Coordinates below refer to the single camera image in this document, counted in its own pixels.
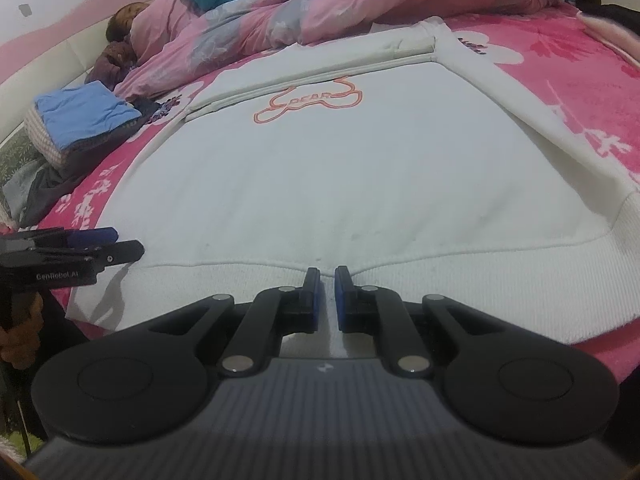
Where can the dark folded garment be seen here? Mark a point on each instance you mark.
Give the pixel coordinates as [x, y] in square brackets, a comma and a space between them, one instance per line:
[55, 190]

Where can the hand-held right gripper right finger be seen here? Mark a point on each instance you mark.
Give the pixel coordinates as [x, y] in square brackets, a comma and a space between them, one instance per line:
[341, 298]

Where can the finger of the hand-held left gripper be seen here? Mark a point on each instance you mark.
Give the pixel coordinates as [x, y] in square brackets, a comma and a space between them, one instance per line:
[95, 236]
[125, 251]

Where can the cream knitted garment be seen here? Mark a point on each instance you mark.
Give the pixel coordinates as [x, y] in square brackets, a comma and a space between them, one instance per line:
[42, 135]

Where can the pink floral bed blanket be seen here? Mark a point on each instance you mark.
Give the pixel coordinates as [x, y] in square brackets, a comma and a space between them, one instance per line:
[550, 55]

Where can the grey green patterned cloth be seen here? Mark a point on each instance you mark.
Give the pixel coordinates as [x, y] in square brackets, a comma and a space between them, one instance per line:
[15, 160]

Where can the person's left hand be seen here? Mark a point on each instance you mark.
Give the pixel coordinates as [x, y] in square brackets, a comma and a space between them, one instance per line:
[25, 335]

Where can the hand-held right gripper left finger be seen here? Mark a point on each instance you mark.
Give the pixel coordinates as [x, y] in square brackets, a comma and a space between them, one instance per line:
[315, 298]

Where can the white sweatshirt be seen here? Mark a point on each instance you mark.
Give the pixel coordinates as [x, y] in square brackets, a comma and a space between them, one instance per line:
[350, 170]

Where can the dark brown cloth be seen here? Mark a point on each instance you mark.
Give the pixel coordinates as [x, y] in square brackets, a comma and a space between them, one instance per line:
[112, 60]

